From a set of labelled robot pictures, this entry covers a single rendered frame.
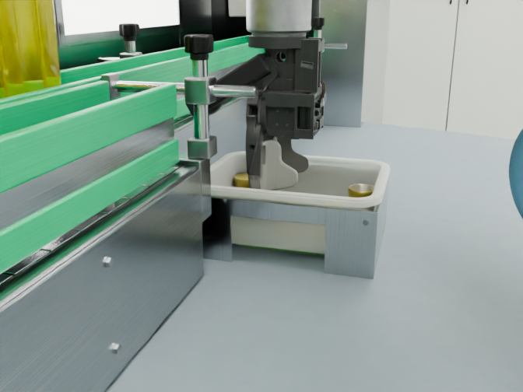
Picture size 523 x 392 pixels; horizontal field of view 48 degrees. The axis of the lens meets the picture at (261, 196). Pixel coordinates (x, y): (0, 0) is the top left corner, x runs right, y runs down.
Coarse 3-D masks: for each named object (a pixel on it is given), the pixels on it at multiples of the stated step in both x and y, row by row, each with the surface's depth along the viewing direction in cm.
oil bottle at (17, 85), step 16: (0, 0) 48; (0, 16) 48; (0, 32) 48; (16, 32) 50; (0, 48) 49; (16, 48) 51; (0, 64) 49; (16, 64) 51; (0, 80) 49; (16, 80) 51; (0, 96) 49
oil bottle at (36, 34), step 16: (16, 0) 51; (32, 0) 52; (48, 0) 54; (16, 16) 51; (32, 16) 52; (48, 16) 55; (32, 32) 53; (48, 32) 55; (32, 48) 53; (48, 48) 55; (32, 64) 53; (48, 64) 55; (32, 80) 53; (48, 80) 55
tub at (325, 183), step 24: (216, 168) 75; (240, 168) 82; (312, 168) 79; (336, 168) 78; (360, 168) 78; (384, 168) 74; (216, 192) 66; (240, 192) 66; (264, 192) 65; (288, 192) 65; (312, 192) 80; (336, 192) 79
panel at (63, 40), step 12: (60, 0) 80; (180, 0) 117; (60, 12) 80; (180, 12) 118; (60, 24) 81; (180, 24) 118; (60, 36) 81; (72, 36) 84; (84, 36) 86; (96, 36) 89; (108, 36) 93; (120, 36) 96; (144, 36) 104
